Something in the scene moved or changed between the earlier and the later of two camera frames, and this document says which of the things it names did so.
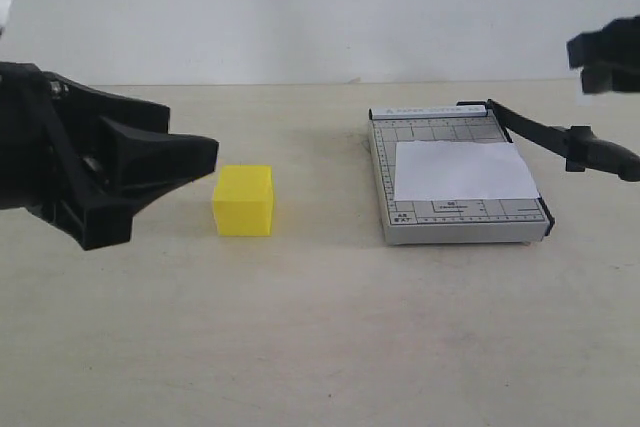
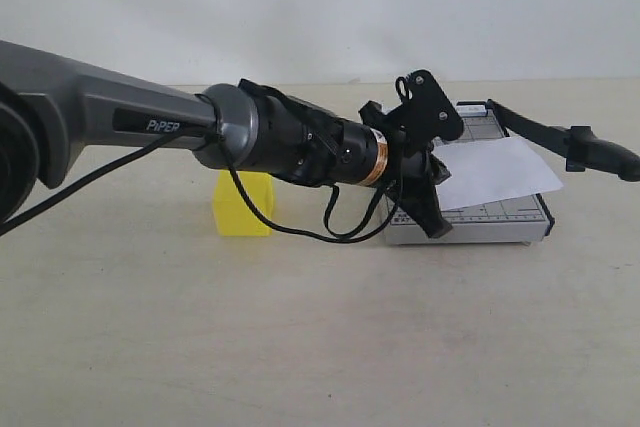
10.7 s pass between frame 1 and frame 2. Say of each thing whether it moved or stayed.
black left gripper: moved
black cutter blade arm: stayed
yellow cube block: stayed
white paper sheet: moved
